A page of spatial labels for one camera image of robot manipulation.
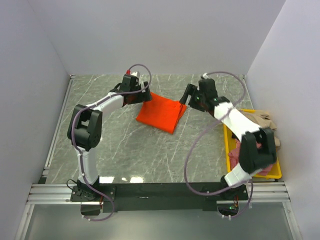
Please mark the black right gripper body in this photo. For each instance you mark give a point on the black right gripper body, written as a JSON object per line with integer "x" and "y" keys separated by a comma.
{"x": 197, "y": 100}

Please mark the black base crossbar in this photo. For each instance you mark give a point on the black base crossbar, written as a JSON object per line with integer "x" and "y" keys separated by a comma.
{"x": 151, "y": 196}

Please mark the orange t shirt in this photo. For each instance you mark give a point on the orange t shirt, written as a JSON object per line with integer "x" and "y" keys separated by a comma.
{"x": 161, "y": 113}

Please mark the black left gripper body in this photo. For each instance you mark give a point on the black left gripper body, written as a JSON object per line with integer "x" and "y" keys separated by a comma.
{"x": 136, "y": 97}

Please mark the beige t shirt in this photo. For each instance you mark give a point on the beige t shirt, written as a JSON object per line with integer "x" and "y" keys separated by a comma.
{"x": 259, "y": 117}

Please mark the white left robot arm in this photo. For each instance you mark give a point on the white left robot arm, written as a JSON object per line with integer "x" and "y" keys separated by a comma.
{"x": 85, "y": 127}

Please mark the yellow plastic bin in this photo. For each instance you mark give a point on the yellow plastic bin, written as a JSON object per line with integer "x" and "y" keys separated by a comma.
{"x": 230, "y": 144}

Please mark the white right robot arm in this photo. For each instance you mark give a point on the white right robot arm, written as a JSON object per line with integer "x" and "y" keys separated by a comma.
{"x": 257, "y": 144}

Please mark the pink t shirt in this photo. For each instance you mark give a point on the pink t shirt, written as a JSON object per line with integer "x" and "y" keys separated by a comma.
{"x": 234, "y": 159}

